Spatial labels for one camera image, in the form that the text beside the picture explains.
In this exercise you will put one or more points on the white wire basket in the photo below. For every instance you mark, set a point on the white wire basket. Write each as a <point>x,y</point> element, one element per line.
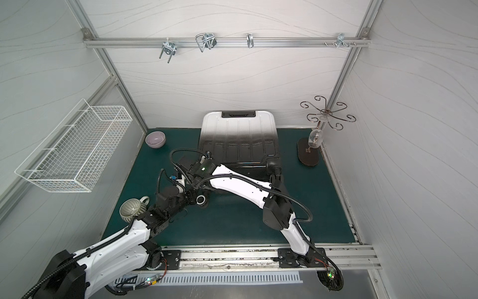
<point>71,158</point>

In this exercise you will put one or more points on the black cooling fan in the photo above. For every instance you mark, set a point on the black cooling fan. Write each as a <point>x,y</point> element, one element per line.
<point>331,279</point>

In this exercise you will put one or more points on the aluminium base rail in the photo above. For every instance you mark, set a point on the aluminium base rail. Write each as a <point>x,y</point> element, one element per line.
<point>243,258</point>

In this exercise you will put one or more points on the metal bracket hook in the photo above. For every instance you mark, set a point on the metal bracket hook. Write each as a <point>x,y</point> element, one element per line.
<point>250,40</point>
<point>168,50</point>
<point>206,41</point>
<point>340,42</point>

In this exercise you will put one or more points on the grey ribbed ceramic mug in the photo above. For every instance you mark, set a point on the grey ribbed ceramic mug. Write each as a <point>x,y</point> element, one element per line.
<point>132,208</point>

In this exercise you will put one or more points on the clear wine glass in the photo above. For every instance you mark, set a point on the clear wine glass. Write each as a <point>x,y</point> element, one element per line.
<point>315,138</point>

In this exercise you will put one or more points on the white vented strip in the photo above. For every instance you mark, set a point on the white vented strip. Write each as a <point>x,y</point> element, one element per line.
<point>230,278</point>

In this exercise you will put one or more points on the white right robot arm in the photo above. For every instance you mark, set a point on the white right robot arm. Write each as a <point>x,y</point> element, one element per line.
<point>281,212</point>

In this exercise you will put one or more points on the aluminium top crossbar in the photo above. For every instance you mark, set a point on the aluminium top crossbar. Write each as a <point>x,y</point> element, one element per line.
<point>222,42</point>

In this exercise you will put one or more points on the purple ceramic bowl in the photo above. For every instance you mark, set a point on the purple ceramic bowl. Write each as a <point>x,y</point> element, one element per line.
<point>155,139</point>

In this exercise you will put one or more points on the dark oval stand base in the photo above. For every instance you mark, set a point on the dark oval stand base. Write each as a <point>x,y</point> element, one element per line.
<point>307,155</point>

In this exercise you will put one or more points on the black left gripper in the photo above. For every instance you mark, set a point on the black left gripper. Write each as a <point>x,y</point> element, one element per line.
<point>150,217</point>

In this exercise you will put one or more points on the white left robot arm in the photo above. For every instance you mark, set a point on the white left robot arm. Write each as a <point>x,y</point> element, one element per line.
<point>81,274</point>

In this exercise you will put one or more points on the black and white hardshell suitcase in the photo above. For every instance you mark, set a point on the black and white hardshell suitcase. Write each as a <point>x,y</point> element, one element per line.
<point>243,143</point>

